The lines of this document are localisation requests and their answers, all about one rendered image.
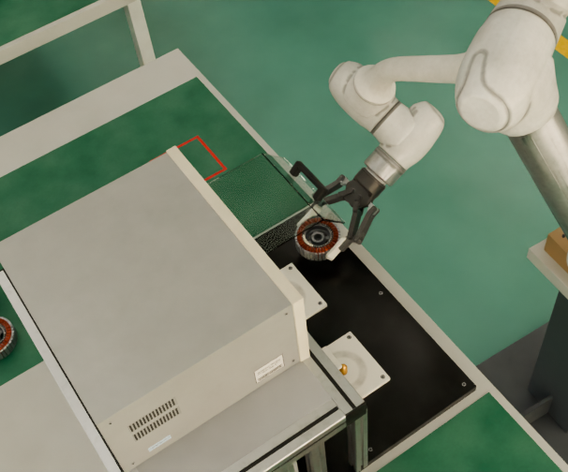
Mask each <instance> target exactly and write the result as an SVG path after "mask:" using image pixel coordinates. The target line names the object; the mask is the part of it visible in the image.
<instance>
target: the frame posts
mask: <svg viewBox="0 0 568 472"><path fill-rule="evenodd" d="M347 435H348V453H349V464H350V465H353V469H354V470H355V472H359V471H361V465H362V466H363V468H365V467H366V466H367V406H366V414H365V415H364V416H362V417H361V418H359V419H358V420H356V421H354V422H353V423H352V424H350V425H349V426H347ZM305 456H306V468H307V472H327V465H326V457H325V447H324V442H323V443H322V444H320V445H319V446H318V447H317V448H315V449H314V450H312V451H310V452H309V453H307V454H306V455H305Z"/></svg>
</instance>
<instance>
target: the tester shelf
mask: <svg viewBox="0 0 568 472"><path fill-rule="evenodd" d="M0 285H1V287H2V289H3V290H4V291H5V293H6V295H7V297H8V299H9V301H10V302H11V304H12V306H13V308H14V309H15V311H16V313H17V314H18V316H19V318H20V320H21V321H22V324H23V326H24V327H25V328H26V330H27V332H28V333H29V335H30V337H31V338H32V340H33V342H34V344H35V345H36V347H37V350H38V351H39V353H40V355H41V357H42V358H43V360H44V361H45V362H46V364H47V366H48V368H49V369H50V371H51V373H52V375H53V377H54V379H55V381H56V382H57V384H58V386H59V387H60V389H61V391H62V393H63V394H64V395H65V397H66V399H67V401H68V403H69V405H70V406H71V408H72V410H73V412H74V413H75V415H76V417H77V418H78V420H79V422H80V424H81V425H82V428H83V429H84V431H85V432H86V434H87V436H88V437H89V439H90V441H91V442H92V444H93V446H94V448H95V449H96V451H97V454H98V455H99V457H100V459H101V461H102V462H103V464H104V465H105V466H106V468H107V470H108V472H124V470H123V468H122V467H121V465H120V464H119V463H118V461H117V459H116V458H115V456H114V454H113V453H112V450H111V449H110V447H109V445H108V444H107V442H106V440H105V439H104V437H103V435H102V434H101V432H100V431H99V430H98V428H97V426H96V424H95V422H94V421H93V419H92V417H91V416H90V414H89V412H88V411H87V409H86V407H85V405H84V404H83V402H82V400H81V398H80V396H79V395H78V393H77V392H76V390H75V389H74V387H73V385H72V384H71V382H70V380H69V379H68V377H67V374H66V373H65V371H64V369H63V368H62V366H61V364H60V363H59V361H58V360H57V358H56V357H55V355H54V353H53V352H52V349H51V348H50V346H49V344H48V342H47V341H46V339H45V337H44V336H43V334H42V332H41V331H40V329H39V327H38V325H37V323H36V322H35V321H34V319H33V317H32V316H31V314H30V312H29V310H28V309H27V307H26V305H25V304H24V302H23V300H22V298H21V296H20V294H19V293H18V291H17V289H16V288H15V287H14V285H13V284H12V282H11V280H10V278H9V277H8V275H7V273H6V271H5V269H2V270H1V271H0ZM307 338H308V346H309V355H310V357H309V358H307V359H305V360H304V361H299V362H297V363H296V364H295V365H294V366H292V367H290V368H289V369H287V370H286V371H284V372H283V373H281V374H280V375H278V376H276V377H274V378H273V379H271V380H270V381H268V382H267V383H265V384H264V385H262V386H260V387H259V388H257V389H256V390H254V391H253V392H252V393H250V394H248V395H247V396H245V397H244V398H242V399H241V400H239V401H238V402H236V403H234V404H233V405H231V406H229V407H228V408H226V409H225V410H223V411H222V412H220V413H218V414H217V415H215V416H214V417H213V418H212V419H210V420H208V421H206V422H205V423H203V424H202V425H200V426H199V427H197V428H196V429H194V430H192V431H191V432H189V433H188V434H186V435H184V436H183V437H181V438H179V439H178V440H176V441H175V442H173V443H172V444H170V446H168V447H167V448H165V449H163V450H161V451H160V452H158V453H157V454H155V455H154V456H152V457H150V458H149V459H147V460H146V461H144V462H143V463H141V464H140V465H137V466H136V467H134V468H133V469H131V470H130V471H128V472H281V471H282V470H283V469H285V468H286V467H288V466H289V465H291V464H293V463H294V462H296V461H297V460H299V459H300V458H302V457H303V456H304V455H306V454H307V453H309V452H310V451H312V450H314V449H315V448H317V447H318V446H319V445H320V444H322V443H323V442H324V441H326V440H327V439H329V438H330V437H332V436H333V435H335V434H337V433H338V432H340V431H341V430H343V429H344V428H345V427H347V426H349V425H350V424H352V423H353V422H354V421H356V420H358V419H359V418H361V417H362V416H364V415H365V414H366V402H365V401H364V400H363V398H362V397H361V396H360V395H359V394H358V392H357V391H356V390H355V389H354V387H353V386H352V385H351V384H350V382H349V381H348V380H347V379H346V377H344V376H343V375H342V373H341V372H340V371H339V370H338V369H337V367H336V366H335V365H334V363H333V362H332V361H331V360H330V359H329V357H328V356H327V355H326V354H325V352H324V351H323V350H322V349H321V347H320V346H319V345H318V344H317V342H316V341H315V340H314V339H313V338H312V336H311V335H310V334H309V333H308V332H307Z"/></svg>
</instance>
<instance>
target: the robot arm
mask: <svg viewBox="0 0 568 472"><path fill-rule="evenodd" d="M567 16H568V0H500V2H499V3H498V4H497V5H496V6H495V7H494V8H493V10H492V11H491V13H490V14H489V16H488V17H487V19H486V21H485V23H484V24H483V25H482V26H481V27H480V29H479V30H478V32H477V33H476V35H475V37H474V38H473V40H472V42H471V44H470V46H469V47H468V49H467V51H466V52H464V53H460V54H447V55H418V56H398V57H392V58H388V59H385V60H382V61H380V62H379V63H377V64H376V65H367V66H362V65H361V64H359V63H355V62H351V61H348V62H343V63H341V64H339V65H338V66H337V67H336V68H335V70H334V71H333V72H332V74H331V76H330V78H329V89H330V92H331V94H332V96H333V98H334V99H335V101H336V102H337V104H338V105H339V106H340V107H341V108H342V109H343V110H344V111H345V112H346V113H348V114H349V116H350V117H351V118H352V119H353V120H354V121H355V122H357V123H358V124H359V125H361V126H362V127H364V128H365V129H366V130H368V131H369V132H370V133H371V134H372V135H373V136H374V137H375V138H376V139H377V140H378V142H379V143H380V145H379V146H380V147H381V148H380V147H379V146H378V147H377V148H376V149H375V150H374V151H373V153H372V154H371V155H370V156H369V157H368V158H367V159H366V160H365V164H366V165H367V167H366V168H365V167H363V168H361V169H360V170H359V171H358V173H357V174H356V175H355V176H354V178H353V179H352V180H351V181H349V180H348V178H347V177H346V176H344V175H343V174H341V175H340V176H339V177H338V178H337V179H336V180H335V181H334V182H332V183H330V184H329V185H327V186H326V188H327V189H328V192H327V194H326V195H325V196H324V198H323V199H324V200H325V201H326V202H327V203H328V204H329V205H330V204H333V203H336V202H339V201H342V200H346V201H347V202H348V203H349V204H350V206H351V207H352V217H351V223H350V227H349V231H348V235H347V236H345V235H343V237H342V238H341V239H340V240H339V241H338V242H337V243H336V244H335V246H334V247H333V248H332V249H331V250H330V251H329V252H328V253H327V254H326V256H325V257H326V258H328V259H330V260H331V261H332V260H333V259H334V258H335V257H336V256H337V254H338V253H339V252H340V251H342V252H344V251H345V250H346V249H347V248H348V247H349V246H350V245H351V244H352V243H357V244H361V243H362V242H363V240H364V238H365V236H366V233H367V231H368V229H369V227H370V225H371V223H372V221H373V219H374V217H375V216H376V215H377V214H378V213H379V212H380V209H378V208H377V207H376V206H374V205H373V204H372V203H373V200H374V199H375V198H376V197H378V196H379V194H380V193H381V192H382V191H383V190H384V189H385V187H386V186H385V185H386V184H387V185H389V186H392V185H393V184H394V183H395V182H396V181H397V180H398V178H399V177H400V176H401V175H402V174H404V173H405V171H406V170H407V169H408V168H409V167H411V166H412V165H414V164H416V163H417V162H418V161H420V160H421V159H422V158H423V157H424V156H425V155H426V153H427V152H428V151H429V150H430V149H431V147H432V146H433V144H434V143H435V141H436V140H437V138H438V137H439V135H440V134H441V132H442V130H443V127H444V118H443V116H442V115H441V113H440V112H439V111H438V110H437V109H436V108H435V107H433V106H432V105H431V104H430V103H428V102H427V101H422V102H418V103H415V104H413V105H412V106H411V107H410V108H408V107H406V106H405V105H404V104H402V103H401V102H400V101H399V100H398V99H397V98H396V97H395V95H396V84H395V81H418V82H435V83H455V84H456V87H455V100H456V109H457V111H458V113H459V115H460V116H461V118H462V119H463V120H464V121H465V122H466V123H467V124H468V125H470V126H472V127H473V128H475V129H477V130H480V131H483V132H486V133H501V134H503V135H506V136H508V138H509V140H510V141H511V143H512V144H513V146H514V147H515V149H516V152H517V153H518V155H519V157H520V159H521V160H522V162H523V164H524V165H525V167H526V169H527V171H528V172H529V174H530V176H531V178H532V179H533V181H534V182H535V184H536V186H537V188H538V189H539V191H540V193H541V195H542V196H543V198H544V200H545V201H546V204H547V206H548V207H549V209H550V211H551V213H553V215H554V217H555V219H556V220H557V222H558V224H559V225H560V227H561V230H562V231H563V233H564V235H565V237H566V238H567V240H568V126H567V124H566V123H565V121H564V119H563V117H562V115H561V113H560V111H559V109H558V103H559V91H558V86H557V81H556V74H555V65H554V60H553V57H552V55H553V52H554V51H555V48H556V46H557V44H558V41H559V39H560V36H561V32H562V30H563V27H564V25H565V24H566V17H567ZM390 156H391V157H392V158H391V157H390ZM399 165H400V166H401V167H402V168H403V169H402V168H401V167H400V166H399ZM342 186H346V189H345V190H343V191H340V192H338V193H337V194H334V195H331V196H328V195H330V194H331V193H333V192H335V191H337V190H338V189H339V188H340V187H342ZM326 196H328V197H326ZM365 207H368V208H367V212H366V215H365V217H364V219H363V221H362V223H361V225H360V227H359V224H360V220H361V216H362V215H363V212H364V209H365ZM566 261H567V265H568V253H567V258H566Z"/></svg>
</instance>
